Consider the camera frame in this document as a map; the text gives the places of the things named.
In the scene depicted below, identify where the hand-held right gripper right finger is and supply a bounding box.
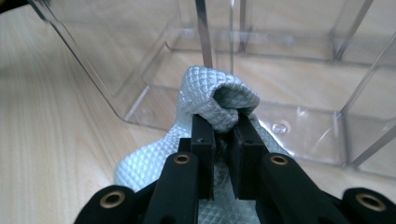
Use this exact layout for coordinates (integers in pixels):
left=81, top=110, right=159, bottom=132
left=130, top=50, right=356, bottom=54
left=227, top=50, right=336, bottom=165
left=228, top=112, right=271, bottom=201

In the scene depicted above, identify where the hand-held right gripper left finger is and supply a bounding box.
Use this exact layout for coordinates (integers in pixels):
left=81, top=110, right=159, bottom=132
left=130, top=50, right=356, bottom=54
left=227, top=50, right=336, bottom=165
left=178, top=114, right=217, bottom=201

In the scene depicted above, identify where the light blue cloth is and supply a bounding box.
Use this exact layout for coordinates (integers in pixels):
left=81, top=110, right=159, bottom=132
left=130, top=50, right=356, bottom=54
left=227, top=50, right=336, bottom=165
left=113, top=64, right=293, bottom=224

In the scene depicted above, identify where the clear plastic organizer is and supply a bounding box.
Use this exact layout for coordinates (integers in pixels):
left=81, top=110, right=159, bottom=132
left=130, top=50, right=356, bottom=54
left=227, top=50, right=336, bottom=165
left=27, top=0, right=396, bottom=180

